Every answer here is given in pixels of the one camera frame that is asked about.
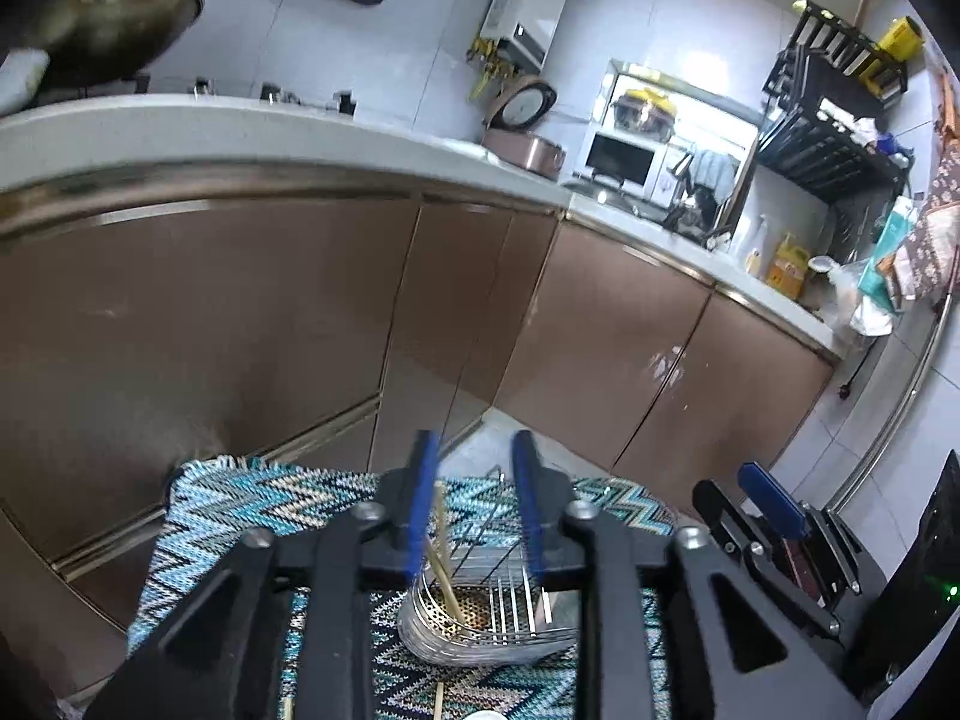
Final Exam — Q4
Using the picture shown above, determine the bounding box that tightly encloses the white microwave oven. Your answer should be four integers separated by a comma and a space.
574, 124, 682, 208

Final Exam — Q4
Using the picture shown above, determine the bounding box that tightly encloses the brass wok with handle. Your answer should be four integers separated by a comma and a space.
28, 0, 205, 88

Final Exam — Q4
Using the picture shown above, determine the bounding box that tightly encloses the grey hanging towel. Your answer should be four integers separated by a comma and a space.
688, 149, 740, 202

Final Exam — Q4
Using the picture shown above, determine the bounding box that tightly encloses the yellow roll on rack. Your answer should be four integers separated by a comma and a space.
859, 16, 926, 98

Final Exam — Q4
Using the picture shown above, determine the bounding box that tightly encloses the floral apron hanging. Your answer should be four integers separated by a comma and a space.
877, 71, 960, 314

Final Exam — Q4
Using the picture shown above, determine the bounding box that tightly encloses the steel pot yellow lid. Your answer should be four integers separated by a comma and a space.
612, 88, 677, 143

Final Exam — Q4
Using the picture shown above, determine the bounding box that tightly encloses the white water heater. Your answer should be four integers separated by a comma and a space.
478, 0, 566, 73

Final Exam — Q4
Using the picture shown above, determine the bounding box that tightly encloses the wire utensil holder basket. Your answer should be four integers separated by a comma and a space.
397, 466, 579, 668

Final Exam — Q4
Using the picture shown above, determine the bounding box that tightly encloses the zigzag patterned table cloth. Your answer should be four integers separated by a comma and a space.
127, 455, 675, 718

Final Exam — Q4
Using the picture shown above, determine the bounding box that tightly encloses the yellow detergent bottle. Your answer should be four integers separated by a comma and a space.
765, 234, 811, 301

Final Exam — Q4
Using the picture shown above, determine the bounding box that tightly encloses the steel pan lid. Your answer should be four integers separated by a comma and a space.
563, 179, 635, 215

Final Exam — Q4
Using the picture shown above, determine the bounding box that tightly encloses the black wall dish rack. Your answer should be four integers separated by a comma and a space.
758, 0, 910, 205

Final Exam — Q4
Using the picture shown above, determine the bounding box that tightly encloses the pink rice cooker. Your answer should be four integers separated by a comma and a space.
480, 75, 566, 181

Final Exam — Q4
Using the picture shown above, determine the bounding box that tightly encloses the white bowl on counter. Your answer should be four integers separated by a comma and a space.
0, 49, 50, 115

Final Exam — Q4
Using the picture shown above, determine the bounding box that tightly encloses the gas stove top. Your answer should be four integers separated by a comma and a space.
128, 73, 356, 117

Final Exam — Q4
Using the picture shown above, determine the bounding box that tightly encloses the clear spray bottle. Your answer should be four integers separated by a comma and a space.
742, 215, 768, 278

